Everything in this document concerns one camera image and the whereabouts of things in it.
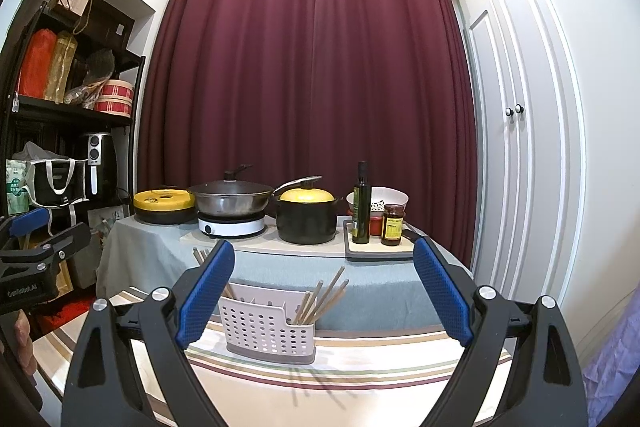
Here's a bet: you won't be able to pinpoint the black air fryer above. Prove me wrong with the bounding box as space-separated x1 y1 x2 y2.
86 132 117 206

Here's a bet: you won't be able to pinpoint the grey cutting board tray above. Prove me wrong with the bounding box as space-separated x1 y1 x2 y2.
343 220 420 262

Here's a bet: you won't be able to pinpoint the orange bag on shelf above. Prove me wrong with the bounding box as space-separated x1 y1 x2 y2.
18 28 58 98

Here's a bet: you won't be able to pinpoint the pink perforated utensil holder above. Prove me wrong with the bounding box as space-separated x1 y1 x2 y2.
217 283 316 365

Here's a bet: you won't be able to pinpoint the red striped round boxes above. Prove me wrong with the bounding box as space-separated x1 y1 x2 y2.
93 79 134 117

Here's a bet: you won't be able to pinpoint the wooden chopstick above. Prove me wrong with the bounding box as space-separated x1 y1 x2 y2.
307 267 345 319
306 280 349 324
193 248 207 265
292 291 312 325
299 280 323 325
222 284 235 299

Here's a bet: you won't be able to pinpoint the person left hand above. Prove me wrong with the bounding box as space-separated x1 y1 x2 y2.
14 310 38 377

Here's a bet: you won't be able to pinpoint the dark olive oil bottle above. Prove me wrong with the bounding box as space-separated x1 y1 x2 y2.
352 160 371 244

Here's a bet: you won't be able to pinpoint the black white tote bag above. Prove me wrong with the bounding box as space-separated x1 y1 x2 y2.
26 158 89 236

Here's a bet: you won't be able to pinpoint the black pot yellow lid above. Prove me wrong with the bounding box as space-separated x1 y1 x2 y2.
272 176 338 245

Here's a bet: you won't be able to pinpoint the grey-blue tablecloth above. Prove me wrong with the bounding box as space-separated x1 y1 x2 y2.
96 217 440 333

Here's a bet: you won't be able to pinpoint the maroon curtain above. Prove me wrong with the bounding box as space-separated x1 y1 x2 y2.
137 0 477 262

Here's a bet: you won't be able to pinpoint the white cabinet doors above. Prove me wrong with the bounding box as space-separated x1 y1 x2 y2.
465 0 586 303

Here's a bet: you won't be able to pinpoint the gold bag on shelf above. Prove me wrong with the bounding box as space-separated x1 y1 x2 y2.
44 31 77 104

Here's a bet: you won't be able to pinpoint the steel wok with lid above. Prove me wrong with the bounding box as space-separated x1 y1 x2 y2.
189 164 322 218

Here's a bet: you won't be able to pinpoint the white bowl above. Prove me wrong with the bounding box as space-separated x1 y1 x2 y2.
371 186 409 213

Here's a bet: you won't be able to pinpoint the red container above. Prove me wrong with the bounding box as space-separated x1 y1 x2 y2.
369 212 383 236

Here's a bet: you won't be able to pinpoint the black metal shelf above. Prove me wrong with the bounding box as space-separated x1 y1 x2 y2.
0 0 148 218

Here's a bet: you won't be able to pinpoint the sauce jar yellow label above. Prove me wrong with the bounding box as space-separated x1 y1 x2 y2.
381 204 405 247

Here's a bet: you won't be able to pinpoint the striped table mat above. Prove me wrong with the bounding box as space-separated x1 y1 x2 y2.
31 288 516 427

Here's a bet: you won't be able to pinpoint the yellow lidded electric griddle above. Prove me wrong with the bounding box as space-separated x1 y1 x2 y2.
134 188 196 225

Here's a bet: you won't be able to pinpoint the white induction cooker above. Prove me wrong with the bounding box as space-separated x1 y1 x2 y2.
198 213 266 239

